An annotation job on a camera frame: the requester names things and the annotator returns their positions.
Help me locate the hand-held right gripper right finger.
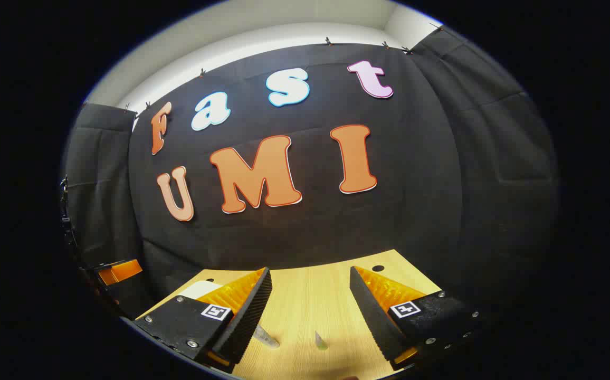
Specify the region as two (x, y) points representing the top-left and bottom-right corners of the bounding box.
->
(349, 265), (484, 371)

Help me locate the wide white green tube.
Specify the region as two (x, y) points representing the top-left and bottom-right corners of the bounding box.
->
(254, 324), (280, 349)

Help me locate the pale yellow suitcase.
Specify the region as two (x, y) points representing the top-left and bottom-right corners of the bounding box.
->
(177, 280), (225, 302)

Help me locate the black backdrop cloth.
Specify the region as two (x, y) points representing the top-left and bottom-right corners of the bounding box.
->
(61, 24), (559, 317)

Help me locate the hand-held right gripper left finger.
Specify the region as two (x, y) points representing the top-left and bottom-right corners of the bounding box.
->
(134, 267), (273, 374)

